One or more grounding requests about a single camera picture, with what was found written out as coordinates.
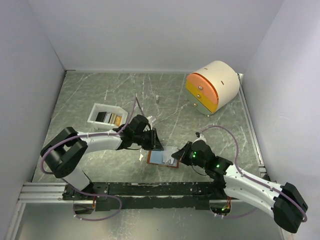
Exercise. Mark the stack of cards in tray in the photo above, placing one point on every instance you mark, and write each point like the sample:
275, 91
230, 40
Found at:
108, 118

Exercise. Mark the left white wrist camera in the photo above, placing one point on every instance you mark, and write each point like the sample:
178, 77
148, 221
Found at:
151, 120

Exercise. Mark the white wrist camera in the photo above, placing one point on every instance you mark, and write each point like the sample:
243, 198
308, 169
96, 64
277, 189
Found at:
151, 120
200, 137

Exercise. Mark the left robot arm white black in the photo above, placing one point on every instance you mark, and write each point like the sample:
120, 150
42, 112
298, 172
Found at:
61, 156

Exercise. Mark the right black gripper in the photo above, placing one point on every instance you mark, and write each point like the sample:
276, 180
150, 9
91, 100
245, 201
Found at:
181, 154

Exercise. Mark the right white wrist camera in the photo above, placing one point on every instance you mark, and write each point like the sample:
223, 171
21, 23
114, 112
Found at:
200, 137

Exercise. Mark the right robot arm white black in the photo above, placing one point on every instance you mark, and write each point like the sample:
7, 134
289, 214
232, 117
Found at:
283, 203

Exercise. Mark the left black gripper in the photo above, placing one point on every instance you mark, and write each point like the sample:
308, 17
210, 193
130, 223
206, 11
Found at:
154, 143

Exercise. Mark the brown leather card holder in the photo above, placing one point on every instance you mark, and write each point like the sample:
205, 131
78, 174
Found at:
155, 158

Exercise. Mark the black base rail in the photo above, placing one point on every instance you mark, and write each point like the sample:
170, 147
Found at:
149, 195

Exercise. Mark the white card tray box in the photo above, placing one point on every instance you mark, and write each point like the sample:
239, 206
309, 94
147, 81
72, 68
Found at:
98, 107

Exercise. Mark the cream round drawer cabinet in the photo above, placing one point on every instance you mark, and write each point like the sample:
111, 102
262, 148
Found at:
212, 86

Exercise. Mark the white VIP card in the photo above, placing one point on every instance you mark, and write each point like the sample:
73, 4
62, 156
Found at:
171, 163

